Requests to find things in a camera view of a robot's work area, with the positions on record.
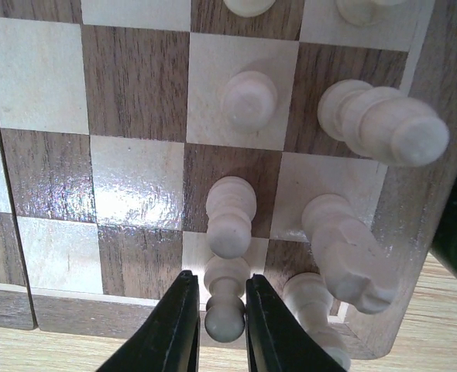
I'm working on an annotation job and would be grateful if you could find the wooden folding chess board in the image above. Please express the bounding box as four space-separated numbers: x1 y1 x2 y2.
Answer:
0 1 457 360

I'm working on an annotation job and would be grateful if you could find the white bishop on board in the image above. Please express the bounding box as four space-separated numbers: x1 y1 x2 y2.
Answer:
301 194 398 315

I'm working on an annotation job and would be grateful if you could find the white pawn near edge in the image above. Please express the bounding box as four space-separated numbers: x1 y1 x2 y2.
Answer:
283 273 351 371

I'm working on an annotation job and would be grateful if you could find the white pawn file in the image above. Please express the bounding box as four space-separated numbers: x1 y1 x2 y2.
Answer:
204 256 251 344
205 176 256 259
220 71 278 133

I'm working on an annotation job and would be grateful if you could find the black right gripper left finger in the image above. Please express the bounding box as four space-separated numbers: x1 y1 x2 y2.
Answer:
98 270 201 371

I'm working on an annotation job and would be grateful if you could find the white bishop near corner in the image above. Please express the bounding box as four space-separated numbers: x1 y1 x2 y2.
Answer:
317 79 449 167

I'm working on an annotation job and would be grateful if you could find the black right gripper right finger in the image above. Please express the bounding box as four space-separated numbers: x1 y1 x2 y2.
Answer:
246 274 344 371

